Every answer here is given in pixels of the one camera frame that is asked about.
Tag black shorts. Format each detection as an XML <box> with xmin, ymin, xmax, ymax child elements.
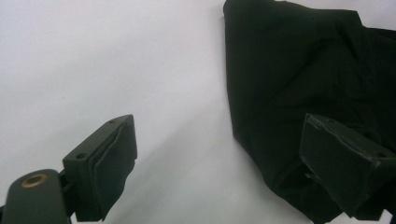
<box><xmin>222</xmin><ymin>0</ymin><xmax>396</xmax><ymax>224</ymax></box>

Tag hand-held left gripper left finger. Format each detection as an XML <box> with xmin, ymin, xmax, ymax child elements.
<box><xmin>62</xmin><ymin>114</ymin><xmax>138</xmax><ymax>222</ymax></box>

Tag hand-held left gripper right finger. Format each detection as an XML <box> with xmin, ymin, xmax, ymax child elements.
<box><xmin>298</xmin><ymin>113</ymin><xmax>396</xmax><ymax>222</ymax></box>

